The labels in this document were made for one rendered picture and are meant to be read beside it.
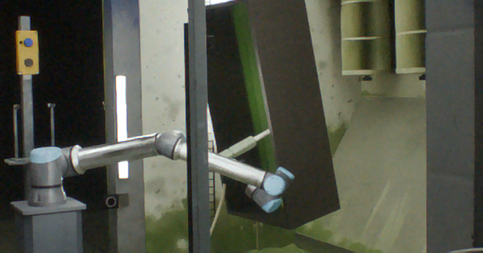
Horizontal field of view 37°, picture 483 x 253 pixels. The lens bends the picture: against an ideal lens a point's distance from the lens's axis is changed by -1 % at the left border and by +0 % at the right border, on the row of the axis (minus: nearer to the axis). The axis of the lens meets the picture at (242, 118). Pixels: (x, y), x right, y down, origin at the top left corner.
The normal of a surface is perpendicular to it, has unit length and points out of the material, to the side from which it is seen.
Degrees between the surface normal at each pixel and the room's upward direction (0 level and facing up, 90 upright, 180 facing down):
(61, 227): 90
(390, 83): 90
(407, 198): 57
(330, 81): 90
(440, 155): 90
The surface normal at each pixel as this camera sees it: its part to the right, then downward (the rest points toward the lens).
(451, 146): -0.88, 0.04
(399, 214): -0.75, -0.51
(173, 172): 0.48, 0.04
